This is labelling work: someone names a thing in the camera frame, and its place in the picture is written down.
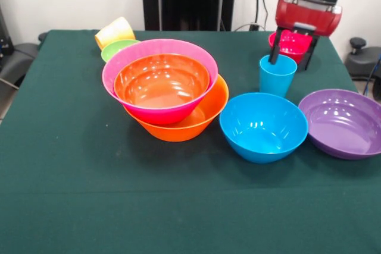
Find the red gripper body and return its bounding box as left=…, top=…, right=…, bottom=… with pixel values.
left=274, top=0, right=343, bottom=37

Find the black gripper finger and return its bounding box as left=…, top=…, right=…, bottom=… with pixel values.
left=267, top=26, right=282, bottom=66
left=297, top=35, right=318, bottom=73

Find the blue cup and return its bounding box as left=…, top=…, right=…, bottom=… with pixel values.
left=258, top=54, right=298, bottom=99

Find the large orange bowl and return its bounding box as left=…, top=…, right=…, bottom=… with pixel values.
left=122, top=74, right=230, bottom=143

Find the large pink bowl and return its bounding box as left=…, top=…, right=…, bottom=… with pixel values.
left=101, top=38, right=219, bottom=126

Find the red-orange bowl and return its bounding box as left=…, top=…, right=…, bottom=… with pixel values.
left=113, top=54, right=211, bottom=109

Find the small crimson bowl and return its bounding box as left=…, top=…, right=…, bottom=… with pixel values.
left=267, top=29, right=314, bottom=64

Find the purple bowl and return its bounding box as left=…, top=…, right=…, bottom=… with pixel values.
left=298, top=88, right=381, bottom=161

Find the medium blue bowl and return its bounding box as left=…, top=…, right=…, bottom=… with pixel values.
left=219, top=92, right=309, bottom=165

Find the yellow cup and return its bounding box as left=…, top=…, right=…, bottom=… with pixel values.
left=94, top=16, right=136, bottom=50

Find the small green bowl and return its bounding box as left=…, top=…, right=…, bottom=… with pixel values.
left=100, top=39, right=140, bottom=63

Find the dark green tablecloth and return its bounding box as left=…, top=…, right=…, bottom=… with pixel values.
left=0, top=29, right=381, bottom=254

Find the black equipment box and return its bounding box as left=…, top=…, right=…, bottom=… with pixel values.
left=0, top=7, right=13, bottom=55

